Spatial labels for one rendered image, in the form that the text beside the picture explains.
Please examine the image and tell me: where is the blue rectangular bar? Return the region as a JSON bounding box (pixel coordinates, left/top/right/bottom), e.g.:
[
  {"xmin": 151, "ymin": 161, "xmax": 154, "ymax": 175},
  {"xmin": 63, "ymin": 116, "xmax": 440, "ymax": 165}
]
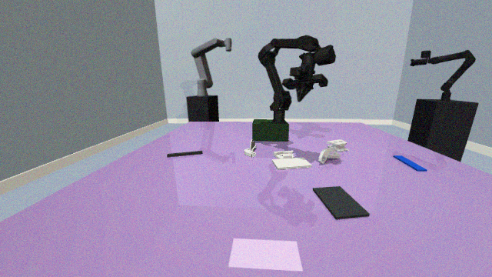
[{"xmin": 393, "ymin": 155, "xmax": 427, "ymax": 172}]

